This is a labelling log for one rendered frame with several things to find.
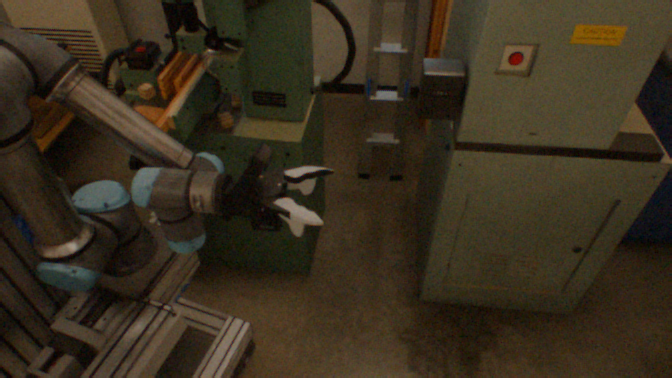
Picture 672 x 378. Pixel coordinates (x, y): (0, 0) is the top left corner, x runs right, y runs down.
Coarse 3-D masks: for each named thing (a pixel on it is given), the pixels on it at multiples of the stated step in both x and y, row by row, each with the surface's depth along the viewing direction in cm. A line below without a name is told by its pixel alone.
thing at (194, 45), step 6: (180, 30) 161; (180, 36) 160; (186, 36) 159; (192, 36) 159; (198, 36) 159; (204, 36) 158; (180, 42) 161; (186, 42) 161; (192, 42) 160; (198, 42) 160; (204, 42) 160; (180, 48) 163; (186, 48) 162; (192, 48) 162; (198, 48) 162
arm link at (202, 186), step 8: (200, 176) 82; (208, 176) 82; (216, 176) 83; (192, 184) 81; (200, 184) 81; (208, 184) 81; (192, 192) 81; (200, 192) 81; (208, 192) 81; (192, 200) 81; (200, 200) 81; (208, 200) 81; (192, 208) 83; (200, 208) 83; (208, 208) 82
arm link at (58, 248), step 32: (0, 64) 73; (0, 96) 72; (0, 128) 74; (32, 128) 79; (0, 160) 78; (32, 160) 82; (32, 192) 84; (64, 192) 91; (32, 224) 89; (64, 224) 92; (96, 224) 104; (64, 256) 95; (96, 256) 100; (64, 288) 102
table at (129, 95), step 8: (208, 88) 168; (216, 88) 176; (128, 96) 170; (136, 96) 169; (160, 96) 162; (208, 96) 169; (136, 104) 159; (144, 104) 159; (152, 104) 159; (160, 104) 159; (168, 104) 159; (200, 104) 163; (192, 112) 157; (200, 112) 163; (192, 120) 158; (184, 128) 152; (192, 128) 158; (176, 136) 152; (184, 136) 153
